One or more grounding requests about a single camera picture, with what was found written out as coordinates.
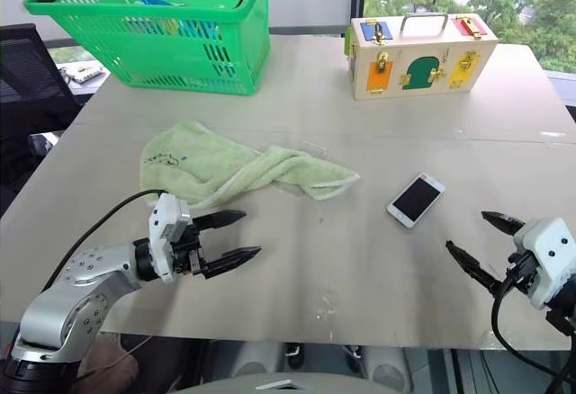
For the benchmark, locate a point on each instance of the blue package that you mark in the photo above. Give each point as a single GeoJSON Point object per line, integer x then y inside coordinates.
{"type": "Point", "coordinates": [157, 2]}

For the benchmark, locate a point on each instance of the light green towel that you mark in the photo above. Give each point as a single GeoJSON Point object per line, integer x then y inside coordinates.
{"type": "Point", "coordinates": [202, 160]}

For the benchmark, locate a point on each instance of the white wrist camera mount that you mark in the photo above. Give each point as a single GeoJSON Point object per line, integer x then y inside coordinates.
{"type": "Point", "coordinates": [549, 250]}
{"type": "Point", "coordinates": [162, 227]}

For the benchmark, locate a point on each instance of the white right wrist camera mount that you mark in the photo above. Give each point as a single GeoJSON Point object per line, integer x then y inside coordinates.
{"type": "Point", "coordinates": [549, 250]}

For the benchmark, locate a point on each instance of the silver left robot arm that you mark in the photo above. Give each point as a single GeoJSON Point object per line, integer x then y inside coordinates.
{"type": "Point", "coordinates": [67, 304]}

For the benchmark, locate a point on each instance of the white flat desk item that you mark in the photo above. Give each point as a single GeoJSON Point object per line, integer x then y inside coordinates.
{"type": "Point", "coordinates": [85, 73]}

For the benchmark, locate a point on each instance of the grey rounded shape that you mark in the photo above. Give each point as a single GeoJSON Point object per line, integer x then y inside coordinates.
{"type": "Point", "coordinates": [387, 369]}

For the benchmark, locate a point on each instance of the green plastic shopping basket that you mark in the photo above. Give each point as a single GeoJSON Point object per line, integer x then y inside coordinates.
{"type": "Point", "coordinates": [148, 59]}

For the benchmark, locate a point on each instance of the black office chair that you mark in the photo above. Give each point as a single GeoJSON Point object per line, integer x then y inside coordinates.
{"type": "Point", "coordinates": [27, 88]}

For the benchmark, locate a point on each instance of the grey robot torso top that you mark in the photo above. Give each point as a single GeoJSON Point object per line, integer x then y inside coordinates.
{"type": "Point", "coordinates": [288, 385]}

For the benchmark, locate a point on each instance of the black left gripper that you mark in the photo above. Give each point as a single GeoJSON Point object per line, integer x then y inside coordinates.
{"type": "Point", "coordinates": [186, 254]}

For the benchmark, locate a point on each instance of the brown rounded object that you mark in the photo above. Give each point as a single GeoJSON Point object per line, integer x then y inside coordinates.
{"type": "Point", "coordinates": [112, 367]}

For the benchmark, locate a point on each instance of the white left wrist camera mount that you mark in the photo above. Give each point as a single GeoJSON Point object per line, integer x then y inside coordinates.
{"type": "Point", "coordinates": [162, 227]}

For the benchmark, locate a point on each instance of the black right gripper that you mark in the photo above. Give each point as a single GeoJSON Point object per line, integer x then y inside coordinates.
{"type": "Point", "coordinates": [524, 272]}

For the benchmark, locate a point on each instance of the wooden lock box toy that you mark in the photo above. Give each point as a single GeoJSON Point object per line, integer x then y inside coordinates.
{"type": "Point", "coordinates": [418, 77]}

